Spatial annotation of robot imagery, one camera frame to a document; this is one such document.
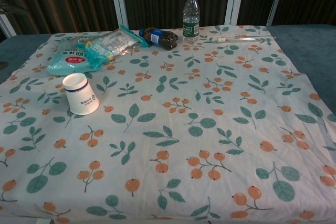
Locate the white paper cup blue band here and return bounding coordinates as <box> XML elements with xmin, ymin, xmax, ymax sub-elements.
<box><xmin>62</xmin><ymin>73</ymin><xmax>100</xmax><ymax>116</ymax></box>

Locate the fruit print white tablecloth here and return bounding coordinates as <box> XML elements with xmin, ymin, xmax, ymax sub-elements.
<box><xmin>0</xmin><ymin>25</ymin><xmax>336</xmax><ymax>224</ymax></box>

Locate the small dark cola bottle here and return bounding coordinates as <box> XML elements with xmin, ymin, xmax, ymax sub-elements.
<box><xmin>138</xmin><ymin>27</ymin><xmax>180</xmax><ymax>51</ymax></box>

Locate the clear teal candy bag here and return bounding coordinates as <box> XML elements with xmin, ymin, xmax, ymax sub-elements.
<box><xmin>75</xmin><ymin>25</ymin><xmax>152</xmax><ymax>70</ymax></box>

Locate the clear water bottle green label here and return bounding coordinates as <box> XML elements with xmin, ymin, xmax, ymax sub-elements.
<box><xmin>182</xmin><ymin>0</ymin><xmax>201</xmax><ymax>43</ymax></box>

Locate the clear glass test tube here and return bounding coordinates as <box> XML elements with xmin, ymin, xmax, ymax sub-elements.
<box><xmin>216</xmin><ymin>36</ymin><xmax>271</xmax><ymax>43</ymax></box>

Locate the teal snack bag red circle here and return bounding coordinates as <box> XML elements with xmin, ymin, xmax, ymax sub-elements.
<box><xmin>47</xmin><ymin>34</ymin><xmax>102</xmax><ymax>76</ymax></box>

